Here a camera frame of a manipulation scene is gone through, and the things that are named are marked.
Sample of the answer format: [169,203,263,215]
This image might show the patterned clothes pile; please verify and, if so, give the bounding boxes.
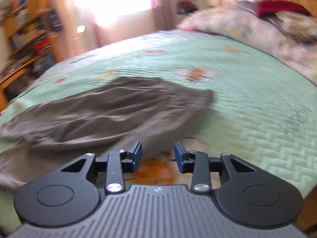
[236,0,317,44]

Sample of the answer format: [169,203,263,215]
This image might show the dark hanging organizer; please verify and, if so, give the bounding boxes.
[46,10,62,33]

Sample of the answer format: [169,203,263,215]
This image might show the green bee quilt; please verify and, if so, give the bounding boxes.
[0,28,317,228]

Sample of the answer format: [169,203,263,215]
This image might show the blue bag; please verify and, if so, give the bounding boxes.
[32,52,56,75]

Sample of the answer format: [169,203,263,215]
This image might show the grey pants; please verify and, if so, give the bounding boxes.
[0,76,215,190]

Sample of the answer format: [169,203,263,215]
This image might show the wooden bookshelf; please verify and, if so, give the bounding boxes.
[0,0,62,62]

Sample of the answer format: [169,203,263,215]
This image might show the pink curtain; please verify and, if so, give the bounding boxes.
[47,0,104,62]
[149,0,181,31]

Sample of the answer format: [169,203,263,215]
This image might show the floral pillow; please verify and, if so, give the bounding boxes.
[177,5,317,87]

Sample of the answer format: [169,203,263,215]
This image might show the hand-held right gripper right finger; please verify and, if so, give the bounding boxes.
[175,141,255,192]

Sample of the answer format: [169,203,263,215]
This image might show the dark red garment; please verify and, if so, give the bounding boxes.
[256,0,311,19]

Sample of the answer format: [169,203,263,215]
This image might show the white patterned garment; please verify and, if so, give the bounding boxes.
[275,11,317,39]

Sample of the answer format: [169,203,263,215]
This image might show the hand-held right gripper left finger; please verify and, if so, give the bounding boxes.
[61,141,143,195]

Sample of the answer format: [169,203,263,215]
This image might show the red box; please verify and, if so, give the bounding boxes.
[33,38,53,52]

